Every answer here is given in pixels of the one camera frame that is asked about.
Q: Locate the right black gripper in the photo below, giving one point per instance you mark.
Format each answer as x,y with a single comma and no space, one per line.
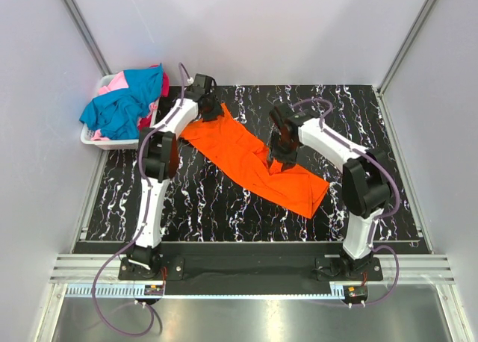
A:
286,160

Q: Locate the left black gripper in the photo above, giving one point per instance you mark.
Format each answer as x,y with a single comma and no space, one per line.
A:
216,111

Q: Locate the orange t shirt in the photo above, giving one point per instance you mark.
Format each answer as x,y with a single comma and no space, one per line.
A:
243,158

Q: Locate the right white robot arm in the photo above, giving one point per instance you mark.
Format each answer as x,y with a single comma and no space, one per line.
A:
368,190

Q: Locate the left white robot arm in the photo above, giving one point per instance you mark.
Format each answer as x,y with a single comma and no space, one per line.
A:
158,162

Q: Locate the blue t shirt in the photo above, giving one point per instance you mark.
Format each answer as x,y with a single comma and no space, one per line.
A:
116,113

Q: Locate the light pink t shirt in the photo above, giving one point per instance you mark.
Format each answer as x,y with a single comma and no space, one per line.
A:
116,82

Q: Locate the black marble pattern mat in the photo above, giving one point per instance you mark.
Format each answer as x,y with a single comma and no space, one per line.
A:
203,204

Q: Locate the white plastic laundry basket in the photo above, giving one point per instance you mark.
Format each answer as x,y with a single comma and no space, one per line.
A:
110,144

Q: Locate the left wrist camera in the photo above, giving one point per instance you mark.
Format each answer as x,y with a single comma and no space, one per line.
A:
202,84

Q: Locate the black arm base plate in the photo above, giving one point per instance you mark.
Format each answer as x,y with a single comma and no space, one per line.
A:
181,267

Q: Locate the aluminium front rail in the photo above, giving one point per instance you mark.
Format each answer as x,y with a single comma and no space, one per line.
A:
433,269

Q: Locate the white slotted cable duct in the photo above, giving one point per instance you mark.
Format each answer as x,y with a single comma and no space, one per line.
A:
173,291

